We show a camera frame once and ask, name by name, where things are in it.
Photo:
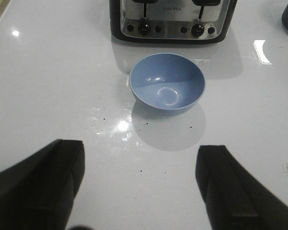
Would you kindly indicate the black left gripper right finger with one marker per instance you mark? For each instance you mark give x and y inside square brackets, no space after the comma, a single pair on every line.
[233,198]

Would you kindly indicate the black and steel toaster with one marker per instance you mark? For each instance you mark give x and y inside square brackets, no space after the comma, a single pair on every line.
[171,21]

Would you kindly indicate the blue bowl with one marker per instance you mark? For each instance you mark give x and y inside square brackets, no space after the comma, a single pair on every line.
[166,84]

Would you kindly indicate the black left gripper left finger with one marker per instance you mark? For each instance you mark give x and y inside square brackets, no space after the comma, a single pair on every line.
[38,192]

